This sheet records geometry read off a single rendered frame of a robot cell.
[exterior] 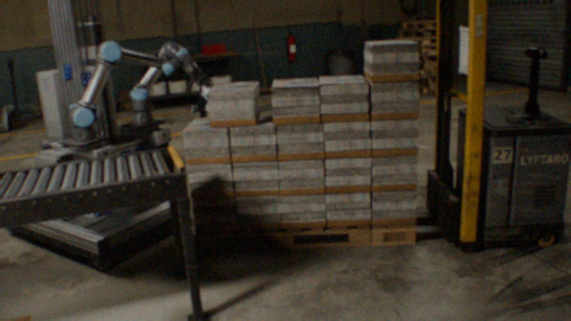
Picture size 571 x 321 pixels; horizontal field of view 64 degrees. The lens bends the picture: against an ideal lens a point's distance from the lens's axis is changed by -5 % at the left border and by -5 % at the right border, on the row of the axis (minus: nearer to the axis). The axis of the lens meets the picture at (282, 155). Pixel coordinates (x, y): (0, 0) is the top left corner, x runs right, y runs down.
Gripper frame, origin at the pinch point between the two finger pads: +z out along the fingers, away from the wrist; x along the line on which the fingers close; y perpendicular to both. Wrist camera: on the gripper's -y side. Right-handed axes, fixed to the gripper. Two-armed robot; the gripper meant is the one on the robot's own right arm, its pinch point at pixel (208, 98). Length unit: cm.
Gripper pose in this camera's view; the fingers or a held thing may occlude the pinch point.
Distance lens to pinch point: 316.1
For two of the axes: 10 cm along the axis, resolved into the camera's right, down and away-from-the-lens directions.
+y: 8.4, -5.1, -1.9
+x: 0.5, -2.8, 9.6
